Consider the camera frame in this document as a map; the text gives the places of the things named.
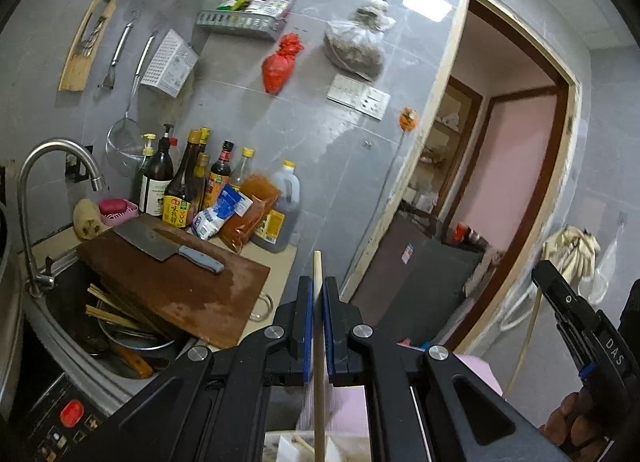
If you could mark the pink soap dish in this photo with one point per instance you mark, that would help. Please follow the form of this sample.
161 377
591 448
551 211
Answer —
117 209

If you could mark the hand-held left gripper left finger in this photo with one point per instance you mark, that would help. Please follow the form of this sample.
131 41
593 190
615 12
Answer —
308 327

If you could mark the worn white door frame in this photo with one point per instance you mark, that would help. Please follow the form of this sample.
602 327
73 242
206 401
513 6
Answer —
450 91

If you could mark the large dark oil jug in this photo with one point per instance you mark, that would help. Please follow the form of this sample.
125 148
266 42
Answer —
287 192

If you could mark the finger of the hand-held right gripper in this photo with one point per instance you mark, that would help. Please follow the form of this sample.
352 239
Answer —
565 292
572 352

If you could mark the person's right hand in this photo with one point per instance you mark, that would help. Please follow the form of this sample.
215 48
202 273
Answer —
575 429

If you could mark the orange wall hook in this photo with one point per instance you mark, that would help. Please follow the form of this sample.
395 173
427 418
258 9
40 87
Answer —
408 118

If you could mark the clear bag of dried goods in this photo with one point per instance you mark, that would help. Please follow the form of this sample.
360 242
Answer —
357 46

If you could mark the wooden chopstick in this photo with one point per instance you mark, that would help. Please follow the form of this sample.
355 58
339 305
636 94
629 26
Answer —
302 442
317 267
525 342

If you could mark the red plastic bag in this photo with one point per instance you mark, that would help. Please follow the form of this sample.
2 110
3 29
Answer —
281 66

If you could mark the wooden shelf unit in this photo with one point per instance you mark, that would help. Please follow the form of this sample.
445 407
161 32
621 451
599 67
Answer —
450 141

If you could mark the white wall socket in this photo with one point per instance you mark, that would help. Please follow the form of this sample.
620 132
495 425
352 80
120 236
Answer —
357 97

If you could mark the white plastic utensil holder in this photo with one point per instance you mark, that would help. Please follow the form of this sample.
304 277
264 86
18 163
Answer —
345 449

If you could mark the white plastic basket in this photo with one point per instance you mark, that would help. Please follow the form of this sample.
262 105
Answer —
170 64

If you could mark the black induction cooker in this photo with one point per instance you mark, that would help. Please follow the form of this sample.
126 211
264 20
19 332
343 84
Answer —
70 422

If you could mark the orange sauce pouch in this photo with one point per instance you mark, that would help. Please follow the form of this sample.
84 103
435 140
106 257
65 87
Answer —
250 212

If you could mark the red cup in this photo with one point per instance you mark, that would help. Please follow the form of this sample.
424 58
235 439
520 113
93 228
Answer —
459 234

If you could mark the dark pump bottle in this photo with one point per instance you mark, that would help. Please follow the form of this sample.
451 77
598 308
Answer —
156 187

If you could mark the black wall holder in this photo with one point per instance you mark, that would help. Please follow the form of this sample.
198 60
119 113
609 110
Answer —
77 166

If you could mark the clear bottle with yellow cap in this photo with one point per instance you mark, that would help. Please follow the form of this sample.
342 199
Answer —
243 166

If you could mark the blue and white pouch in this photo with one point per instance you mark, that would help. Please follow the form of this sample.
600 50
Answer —
220 212

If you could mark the red cap sauce bottle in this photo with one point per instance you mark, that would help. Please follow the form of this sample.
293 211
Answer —
220 176

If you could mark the gray wall rack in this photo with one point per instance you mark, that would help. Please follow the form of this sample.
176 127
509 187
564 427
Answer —
240 24

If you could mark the bundle of used chopsticks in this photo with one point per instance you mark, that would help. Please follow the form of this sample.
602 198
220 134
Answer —
115 309

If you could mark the wooden cutting board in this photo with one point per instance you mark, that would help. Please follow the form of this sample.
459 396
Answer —
200 292

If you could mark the steel faucet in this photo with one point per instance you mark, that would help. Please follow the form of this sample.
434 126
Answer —
30 202

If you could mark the steel bowl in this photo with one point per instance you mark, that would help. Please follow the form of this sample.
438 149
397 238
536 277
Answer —
135 342

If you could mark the bamboo spatula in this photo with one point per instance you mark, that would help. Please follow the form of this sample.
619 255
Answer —
82 56

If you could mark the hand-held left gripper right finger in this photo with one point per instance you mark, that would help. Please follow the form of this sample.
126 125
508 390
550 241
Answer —
327 327

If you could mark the brown sauce bottle yellow label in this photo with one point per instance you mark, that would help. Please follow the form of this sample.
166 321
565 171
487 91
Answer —
179 192

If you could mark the red snack packet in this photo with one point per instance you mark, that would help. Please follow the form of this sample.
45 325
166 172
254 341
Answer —
272 1

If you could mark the steel sink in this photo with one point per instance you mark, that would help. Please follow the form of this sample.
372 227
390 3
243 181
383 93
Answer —
65 342

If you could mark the hanging metal scraper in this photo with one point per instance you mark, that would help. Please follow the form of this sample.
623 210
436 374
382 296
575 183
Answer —
117 54

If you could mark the yellow cap sauce bottle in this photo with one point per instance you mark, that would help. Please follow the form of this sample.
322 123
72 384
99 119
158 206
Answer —
202 166

